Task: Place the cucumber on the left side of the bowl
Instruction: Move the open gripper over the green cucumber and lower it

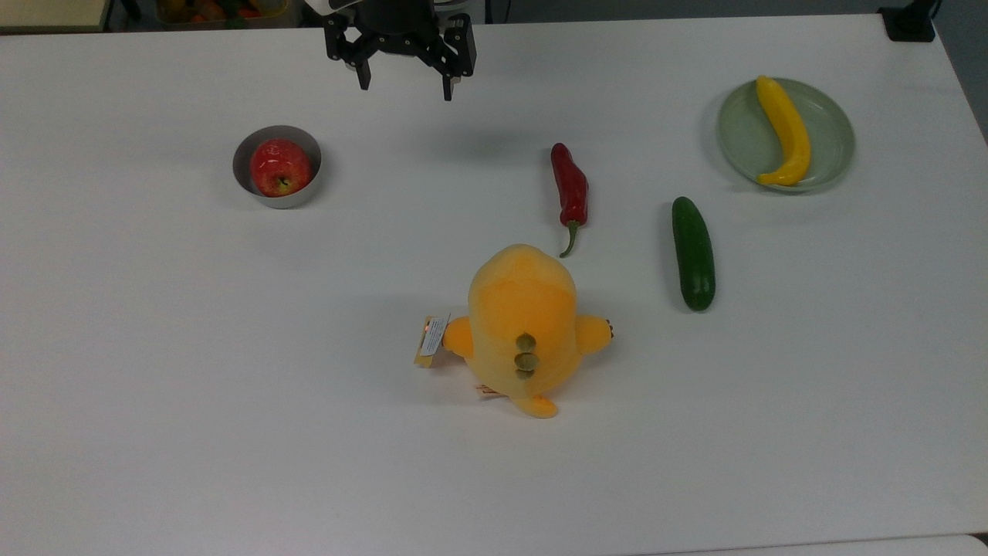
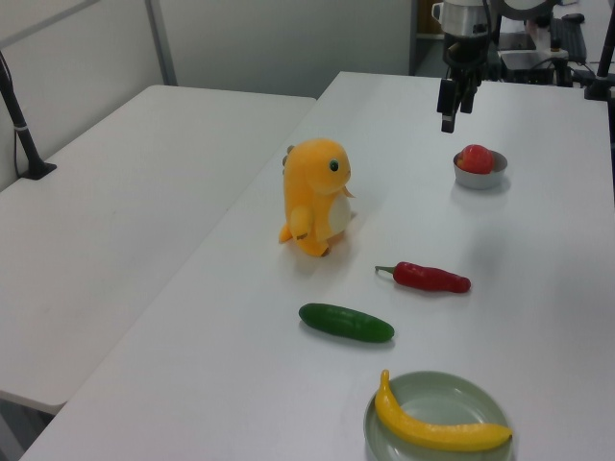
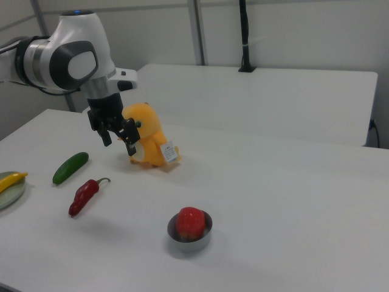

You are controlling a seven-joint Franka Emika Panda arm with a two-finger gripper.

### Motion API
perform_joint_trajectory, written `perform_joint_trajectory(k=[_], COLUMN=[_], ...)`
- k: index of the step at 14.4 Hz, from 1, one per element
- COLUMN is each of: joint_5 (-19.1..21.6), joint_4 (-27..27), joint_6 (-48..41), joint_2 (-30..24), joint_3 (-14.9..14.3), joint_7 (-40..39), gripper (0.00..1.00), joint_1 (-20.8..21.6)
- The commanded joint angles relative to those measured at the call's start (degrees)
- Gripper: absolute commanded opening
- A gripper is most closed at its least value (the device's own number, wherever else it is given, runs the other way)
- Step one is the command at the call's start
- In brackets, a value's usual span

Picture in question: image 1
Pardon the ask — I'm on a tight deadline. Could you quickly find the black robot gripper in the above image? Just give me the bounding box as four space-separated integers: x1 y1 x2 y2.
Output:
323 0 476 102

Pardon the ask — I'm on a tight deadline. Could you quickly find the dark green cucumber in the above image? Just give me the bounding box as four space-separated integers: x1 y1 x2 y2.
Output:
672 196 716 313

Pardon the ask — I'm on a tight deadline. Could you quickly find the small grey metal bowl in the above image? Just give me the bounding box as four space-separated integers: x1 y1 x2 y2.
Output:
232 125 323 209

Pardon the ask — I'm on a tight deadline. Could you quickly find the red apple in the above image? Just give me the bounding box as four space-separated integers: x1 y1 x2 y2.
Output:
249 139 313 198

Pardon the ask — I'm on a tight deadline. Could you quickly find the red chili pepper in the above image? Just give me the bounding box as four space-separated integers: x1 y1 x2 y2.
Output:
550 143 589 259

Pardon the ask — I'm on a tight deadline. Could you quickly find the box of colourful items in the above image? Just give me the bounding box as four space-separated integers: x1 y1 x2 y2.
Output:
154 0 290 24

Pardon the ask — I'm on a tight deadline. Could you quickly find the orange plush dinosaur toy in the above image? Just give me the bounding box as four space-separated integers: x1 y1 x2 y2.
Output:
414 244 615 419

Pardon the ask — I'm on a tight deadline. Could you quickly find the light wooden table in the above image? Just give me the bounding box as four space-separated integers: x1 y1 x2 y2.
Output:
0 0 109 33

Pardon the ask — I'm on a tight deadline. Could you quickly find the yellow banana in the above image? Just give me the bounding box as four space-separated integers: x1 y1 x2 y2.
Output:
755 75 812 187

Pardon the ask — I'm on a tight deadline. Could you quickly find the pale green round plate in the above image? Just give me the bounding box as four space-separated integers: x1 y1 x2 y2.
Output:
717 77 856 194

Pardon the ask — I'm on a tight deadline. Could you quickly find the black table clamp mount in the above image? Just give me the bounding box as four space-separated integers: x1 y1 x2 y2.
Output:
878 0 937 43

